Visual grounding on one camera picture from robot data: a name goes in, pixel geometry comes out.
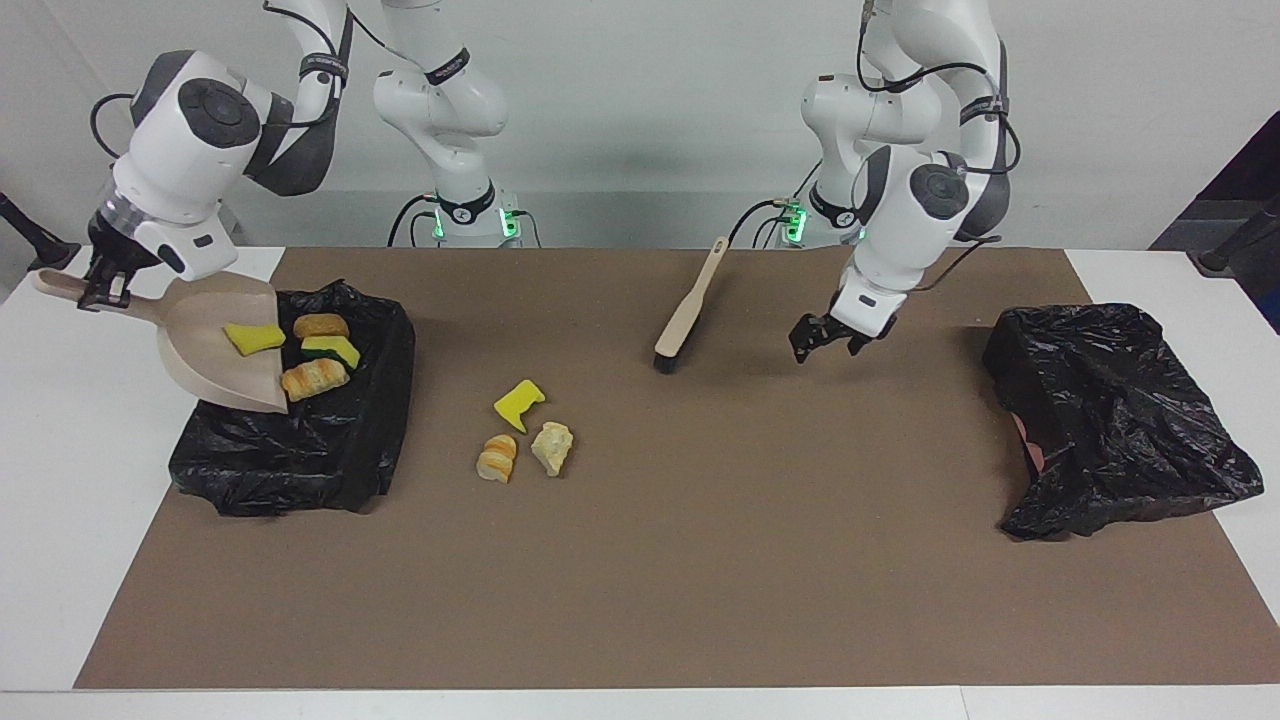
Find beige plastic dustpan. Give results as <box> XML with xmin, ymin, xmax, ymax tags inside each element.
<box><xmin>30</xmin><ymin>268</ymin><xmax>291</xmax><ymax>416</ymax></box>

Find beige hand brush black bristles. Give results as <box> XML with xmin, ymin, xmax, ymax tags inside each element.
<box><xmin>653</xmin><ymin>236</ymin><xmax>731</xmax><ymax>375</ymax></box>

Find curved yellow sponge piece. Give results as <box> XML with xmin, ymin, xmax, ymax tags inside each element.
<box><xmin>222</xmin><ymin>321</ymin><xmax>287</xmax><ymax>358</ymax></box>

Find large striped croissant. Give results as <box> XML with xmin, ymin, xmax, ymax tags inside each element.
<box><xmin>280</xmin><ymin>358</ymin><xmax>351</xmax><ymax>403</ymax></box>

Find yellow sponge with green side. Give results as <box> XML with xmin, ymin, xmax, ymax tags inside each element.
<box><xmin>300</xmin><ymin>335</ymin><xmax>362</xmax><ymax>371</ymax></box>

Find pale pastry piece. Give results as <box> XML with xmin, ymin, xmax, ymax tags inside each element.
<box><xmin>530</xmin><ymin>421</ymin><xmax>575</xmax><ymax>478</ymax></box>

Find notched yellow sponge piece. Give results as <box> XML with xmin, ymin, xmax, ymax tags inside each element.
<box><xmin>493</xmin><ymin>379</ymin><xmax>547</xmax><ymax>434</ymax></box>

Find small striped croissant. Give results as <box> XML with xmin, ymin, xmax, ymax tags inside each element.
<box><xmin>476</xmin><ymin>434</ymin><xmax>519</xmax><ymax>484</ymax></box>

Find black bag lined pink bin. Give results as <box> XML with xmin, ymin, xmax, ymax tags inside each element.
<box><xmin>981</xmin><ymin>303</ymin><xmax>1266</xmax><ymax>542</ymax></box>

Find brown table mat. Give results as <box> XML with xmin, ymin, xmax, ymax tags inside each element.
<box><xmin>75</xmin><ymin>247</ymin><xmax>1280</xmax><ymax>691</ymax></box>

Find black camera stand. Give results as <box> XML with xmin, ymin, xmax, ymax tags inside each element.
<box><xmin>0</xmin><ymin>192</ymin><xmax>82</xmax><ymax>273</ymax></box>
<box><xmin>1188</xmin><ymin>195</ymin><xmax>1280</xmax><ymax>276</ymax></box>

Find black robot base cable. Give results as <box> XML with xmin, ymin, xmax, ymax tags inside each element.
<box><xmin>387</xmin><ymin>193</ymin><xmax>442</xmax><ymax>248</ymax></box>
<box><xmin>725</xmin><ymin>198</ymin><xmax>801</xmax><ymax>249</ymax></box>

